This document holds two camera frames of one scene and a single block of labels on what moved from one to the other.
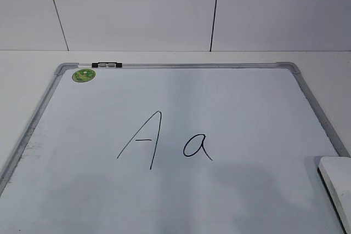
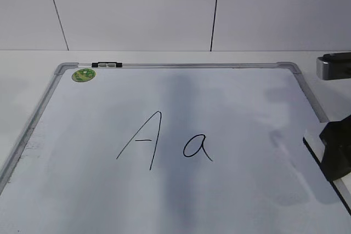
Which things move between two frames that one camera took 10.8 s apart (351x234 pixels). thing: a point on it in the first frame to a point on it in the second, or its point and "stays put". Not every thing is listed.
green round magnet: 83,75 stays put
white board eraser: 334,173 to 341,186
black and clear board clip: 112,64 stays put
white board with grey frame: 174,148 stays put
